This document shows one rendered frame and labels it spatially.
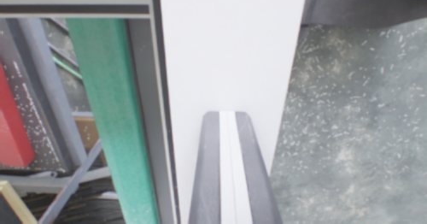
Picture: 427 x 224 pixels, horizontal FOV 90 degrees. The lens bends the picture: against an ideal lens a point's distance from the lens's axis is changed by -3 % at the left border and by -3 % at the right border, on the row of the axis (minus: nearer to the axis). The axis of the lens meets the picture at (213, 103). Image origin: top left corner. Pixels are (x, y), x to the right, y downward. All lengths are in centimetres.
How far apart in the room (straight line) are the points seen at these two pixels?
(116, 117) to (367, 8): 92
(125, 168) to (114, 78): 9
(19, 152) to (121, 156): 51
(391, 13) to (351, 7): 15
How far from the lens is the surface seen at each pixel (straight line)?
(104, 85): 18
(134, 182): 23
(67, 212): 143
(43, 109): 64
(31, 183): 82
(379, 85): 138
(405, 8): 107
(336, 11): 94
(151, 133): 20
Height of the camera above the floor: 101
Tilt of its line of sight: 61 degrees down
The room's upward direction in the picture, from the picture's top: 178 degrees counter-clockwise
